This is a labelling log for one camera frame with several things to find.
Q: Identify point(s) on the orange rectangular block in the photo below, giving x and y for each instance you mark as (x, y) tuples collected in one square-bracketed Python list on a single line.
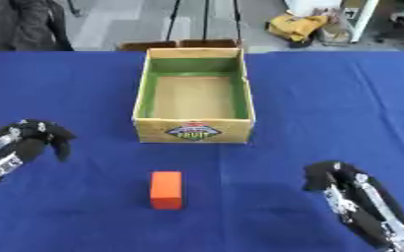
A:
[(166, 189)]

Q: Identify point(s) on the brown cardboard box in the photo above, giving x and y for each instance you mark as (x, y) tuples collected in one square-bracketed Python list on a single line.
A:
[(179, 44)]

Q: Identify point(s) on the black tripod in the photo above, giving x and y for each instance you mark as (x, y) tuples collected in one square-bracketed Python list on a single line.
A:
[(204, 19)]

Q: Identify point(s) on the tan cardboard box green inside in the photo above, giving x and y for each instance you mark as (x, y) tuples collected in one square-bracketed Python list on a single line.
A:
[(194, 98)]

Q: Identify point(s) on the white stand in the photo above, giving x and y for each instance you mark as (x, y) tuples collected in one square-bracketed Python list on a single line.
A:
[(360, 19)]

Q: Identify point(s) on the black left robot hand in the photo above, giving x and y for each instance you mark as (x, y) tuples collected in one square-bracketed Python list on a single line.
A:
[(30, 144)]

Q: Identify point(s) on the person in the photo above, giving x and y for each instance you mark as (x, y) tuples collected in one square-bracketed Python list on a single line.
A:
[(21, 23)]

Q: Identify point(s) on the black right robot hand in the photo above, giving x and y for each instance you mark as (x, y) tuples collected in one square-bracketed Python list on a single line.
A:
[(360, 200)]

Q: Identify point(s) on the yellow bag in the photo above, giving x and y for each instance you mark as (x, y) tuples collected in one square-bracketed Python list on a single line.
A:
[(296, 28)]

